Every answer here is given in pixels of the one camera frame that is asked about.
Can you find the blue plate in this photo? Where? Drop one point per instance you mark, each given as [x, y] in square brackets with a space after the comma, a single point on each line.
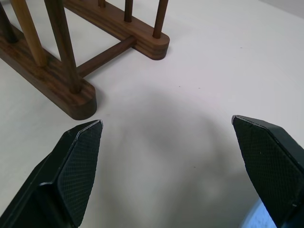
[256, 217]

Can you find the dark wooden peg rack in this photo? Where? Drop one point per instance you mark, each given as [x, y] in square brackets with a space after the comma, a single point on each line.
[59, 78]

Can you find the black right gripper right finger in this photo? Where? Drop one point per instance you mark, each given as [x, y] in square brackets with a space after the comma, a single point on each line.
[275, 166]

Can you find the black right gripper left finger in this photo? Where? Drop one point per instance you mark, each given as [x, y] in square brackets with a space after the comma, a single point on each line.
[59, 180]

